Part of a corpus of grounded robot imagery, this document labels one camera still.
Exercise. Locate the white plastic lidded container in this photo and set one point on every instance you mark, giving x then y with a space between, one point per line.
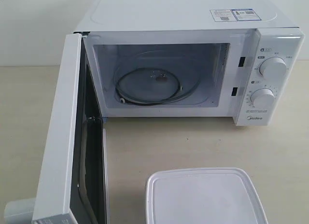
202 196

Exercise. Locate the white control knob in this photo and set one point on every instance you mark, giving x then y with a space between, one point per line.
273 68
262 98

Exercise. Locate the glass turntable plate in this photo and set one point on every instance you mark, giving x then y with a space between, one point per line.
156 78

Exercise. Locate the lower white control knob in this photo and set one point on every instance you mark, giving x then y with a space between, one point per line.
262 98

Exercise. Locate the white microwave oven body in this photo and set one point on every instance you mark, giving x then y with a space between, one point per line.
229 54

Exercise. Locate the white microwave door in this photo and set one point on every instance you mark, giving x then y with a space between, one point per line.
72 186

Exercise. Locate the upper white control knob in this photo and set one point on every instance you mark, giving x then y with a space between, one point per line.
273 68

